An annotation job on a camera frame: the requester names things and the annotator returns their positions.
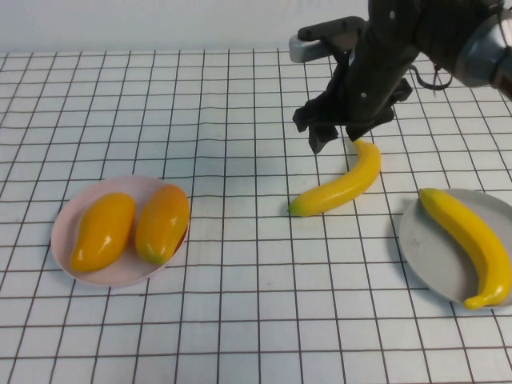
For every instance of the orange mango with green tip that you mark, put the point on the orange mango with green tip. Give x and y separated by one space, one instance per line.
162 224

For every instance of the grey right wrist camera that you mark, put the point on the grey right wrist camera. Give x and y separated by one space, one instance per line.
308 48

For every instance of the plain yellow-orange mango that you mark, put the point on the plain yellow-orange mango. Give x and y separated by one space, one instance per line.
104 232

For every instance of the grey round plate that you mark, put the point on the grey round plate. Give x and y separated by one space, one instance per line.
432 256

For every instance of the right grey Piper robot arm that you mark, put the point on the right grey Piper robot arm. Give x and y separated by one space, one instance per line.
480 52

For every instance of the small yellow plastic banana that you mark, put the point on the small yellow plastic banana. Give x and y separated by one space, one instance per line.
340 192

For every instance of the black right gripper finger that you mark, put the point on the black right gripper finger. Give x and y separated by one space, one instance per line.
322 140
368 128

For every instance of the white black-grid tablecloth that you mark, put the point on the white black-grid tablecloth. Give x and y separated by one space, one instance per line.
240 340

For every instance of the large yellow plastic banana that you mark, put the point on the large yellow plastic banana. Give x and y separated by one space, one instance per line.
468 236

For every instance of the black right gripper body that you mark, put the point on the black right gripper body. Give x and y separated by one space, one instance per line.
372 72

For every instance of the pink round plate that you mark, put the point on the pink round plate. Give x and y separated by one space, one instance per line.
64 224

